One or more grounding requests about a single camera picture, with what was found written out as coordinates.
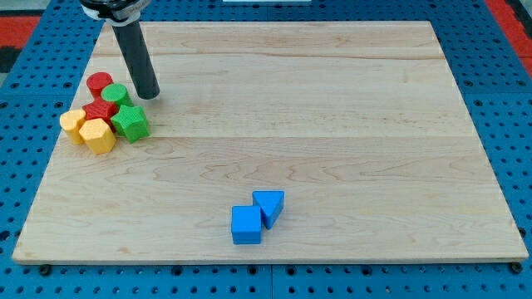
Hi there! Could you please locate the green cylinder block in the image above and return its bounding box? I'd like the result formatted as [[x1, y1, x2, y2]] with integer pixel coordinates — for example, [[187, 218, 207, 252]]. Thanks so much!
[[101, 83, 133, 107]]

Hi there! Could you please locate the green star block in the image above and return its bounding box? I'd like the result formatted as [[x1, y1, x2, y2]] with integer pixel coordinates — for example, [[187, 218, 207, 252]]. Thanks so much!
[[111, 105, 150, 144]]

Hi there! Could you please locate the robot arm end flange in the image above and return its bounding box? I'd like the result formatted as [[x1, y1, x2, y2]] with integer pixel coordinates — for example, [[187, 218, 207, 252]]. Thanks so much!
[[79, 0, 151, 27]]

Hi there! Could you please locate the yellow heart block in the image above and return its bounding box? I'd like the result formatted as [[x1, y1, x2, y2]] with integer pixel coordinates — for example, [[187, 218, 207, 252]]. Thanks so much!
[[59, 110, 86, 145]]

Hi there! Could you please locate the red cylinder block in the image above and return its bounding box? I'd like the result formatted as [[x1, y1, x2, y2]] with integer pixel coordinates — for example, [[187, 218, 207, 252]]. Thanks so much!
[[86, 71, 114, 98]]

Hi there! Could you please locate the yellow hexagon block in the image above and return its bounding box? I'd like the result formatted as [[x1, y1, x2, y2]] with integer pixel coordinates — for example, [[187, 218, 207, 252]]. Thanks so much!
[[79, 119, 116, 154]]

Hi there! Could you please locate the wooden board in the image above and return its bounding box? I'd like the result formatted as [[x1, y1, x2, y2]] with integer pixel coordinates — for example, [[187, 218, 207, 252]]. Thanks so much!
[[12, 21, 529, 265]]

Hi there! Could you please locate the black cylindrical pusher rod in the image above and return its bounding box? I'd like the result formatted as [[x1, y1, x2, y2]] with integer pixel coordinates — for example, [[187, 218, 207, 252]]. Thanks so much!
[[113, 21, 160, 100]]

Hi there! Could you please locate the red star block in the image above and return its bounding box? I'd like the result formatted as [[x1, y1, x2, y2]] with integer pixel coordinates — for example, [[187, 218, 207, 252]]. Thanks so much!
[[82, 97, 118, 132]]

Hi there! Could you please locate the blue triangle block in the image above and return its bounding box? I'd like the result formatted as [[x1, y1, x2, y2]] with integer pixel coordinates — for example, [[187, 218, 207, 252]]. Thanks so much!
[[252, 190, 285, 229]]

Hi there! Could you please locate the blue cube block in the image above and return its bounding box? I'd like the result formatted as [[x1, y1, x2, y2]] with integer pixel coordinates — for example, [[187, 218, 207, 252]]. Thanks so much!
[[231, 205, 262, 245]]

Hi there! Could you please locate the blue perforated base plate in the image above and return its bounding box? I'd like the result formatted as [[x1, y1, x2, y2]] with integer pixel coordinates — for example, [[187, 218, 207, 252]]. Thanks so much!
[[1, 0, 531, 298]]

